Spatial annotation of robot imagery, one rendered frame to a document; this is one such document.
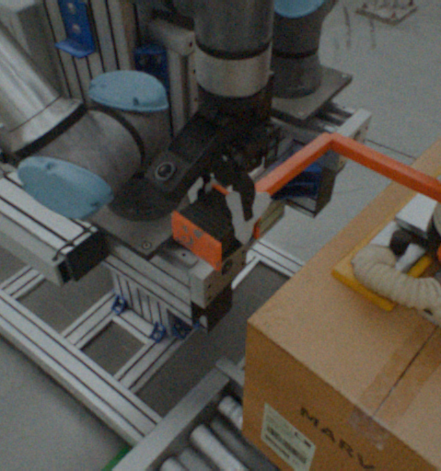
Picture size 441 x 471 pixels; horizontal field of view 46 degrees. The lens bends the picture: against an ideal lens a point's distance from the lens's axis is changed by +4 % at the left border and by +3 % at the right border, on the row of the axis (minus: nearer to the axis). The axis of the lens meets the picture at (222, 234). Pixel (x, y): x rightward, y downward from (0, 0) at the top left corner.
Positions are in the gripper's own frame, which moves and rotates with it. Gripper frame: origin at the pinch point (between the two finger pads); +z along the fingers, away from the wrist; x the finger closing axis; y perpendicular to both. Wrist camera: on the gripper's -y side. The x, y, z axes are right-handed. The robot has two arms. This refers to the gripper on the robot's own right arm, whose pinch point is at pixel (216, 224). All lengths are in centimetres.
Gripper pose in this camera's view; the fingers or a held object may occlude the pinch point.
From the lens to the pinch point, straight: 67.4
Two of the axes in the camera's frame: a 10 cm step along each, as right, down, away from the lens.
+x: -7.3, -5.1, 4.6
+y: 6.9, -5.2, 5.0
